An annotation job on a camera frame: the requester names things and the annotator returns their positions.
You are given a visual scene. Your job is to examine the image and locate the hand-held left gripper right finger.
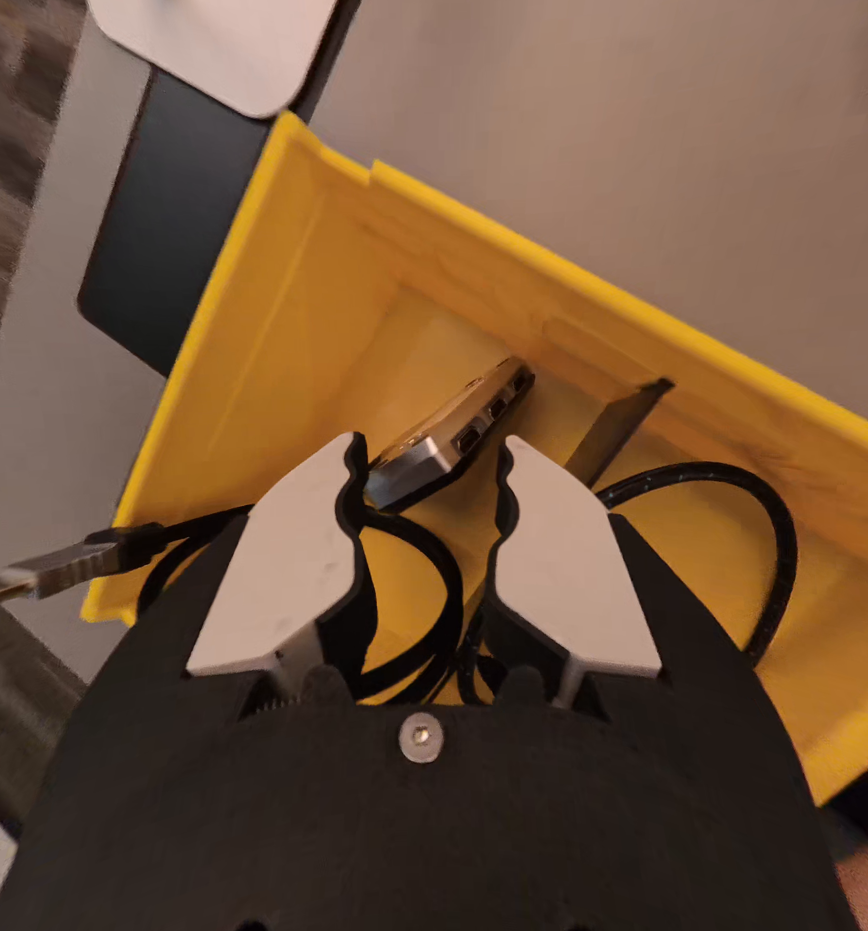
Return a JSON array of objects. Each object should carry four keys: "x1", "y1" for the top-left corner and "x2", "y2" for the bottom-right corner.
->
[{"x1": 481, "y1": 434, "x2": 662, "y2": 710}]

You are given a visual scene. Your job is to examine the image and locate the yellow plastic bin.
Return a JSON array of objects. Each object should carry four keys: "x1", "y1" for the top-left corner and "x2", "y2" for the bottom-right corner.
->
[{"x1": 81, "y1": 111, "x2": 868, "y2": 807}]

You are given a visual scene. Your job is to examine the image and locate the black braided HDMI cable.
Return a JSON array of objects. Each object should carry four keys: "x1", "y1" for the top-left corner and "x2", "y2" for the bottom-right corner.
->
[{"x1": 0, "y1": 462, "x2": 800, "y2": 706}]

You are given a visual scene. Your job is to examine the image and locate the white plate with round disc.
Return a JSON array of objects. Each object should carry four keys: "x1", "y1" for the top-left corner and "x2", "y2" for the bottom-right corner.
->
[{"x1": 85, "y1": 0, "x2": 340, "y2": 119}]

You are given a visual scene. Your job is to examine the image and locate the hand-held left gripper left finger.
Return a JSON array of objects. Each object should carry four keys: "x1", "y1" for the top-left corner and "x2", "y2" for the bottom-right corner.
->
[{"x1": 185, "y1": 431, "x2": 375, "y2": 705}]

